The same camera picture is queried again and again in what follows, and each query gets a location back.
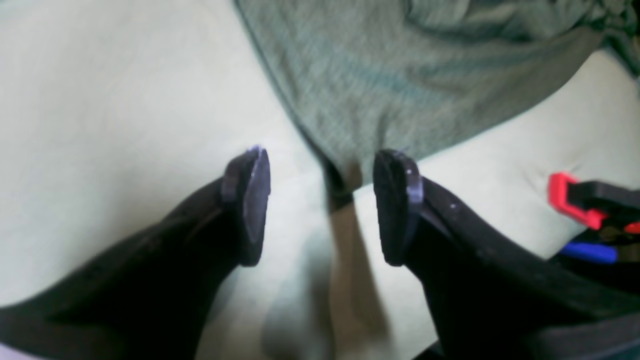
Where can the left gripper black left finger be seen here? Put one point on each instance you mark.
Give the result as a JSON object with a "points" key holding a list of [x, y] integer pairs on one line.
{"points": [[147, 297]]}

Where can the red and blue clamp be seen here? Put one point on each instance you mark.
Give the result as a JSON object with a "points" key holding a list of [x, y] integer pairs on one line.
{"points": [[607, 250]]}

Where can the green T-shirt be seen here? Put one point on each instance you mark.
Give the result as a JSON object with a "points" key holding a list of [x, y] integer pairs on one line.
{"points": [[420, 76]]}

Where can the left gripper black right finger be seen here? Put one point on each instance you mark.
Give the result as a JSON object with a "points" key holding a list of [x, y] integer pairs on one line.
{"points": [[489, 298]]}

